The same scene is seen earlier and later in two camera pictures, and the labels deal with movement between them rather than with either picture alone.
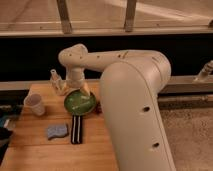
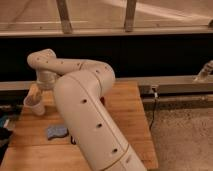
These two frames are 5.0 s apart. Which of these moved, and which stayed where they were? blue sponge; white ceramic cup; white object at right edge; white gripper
Moved: white gripper
Stayed: blue sponge; white ceramic cup; white object at right edge
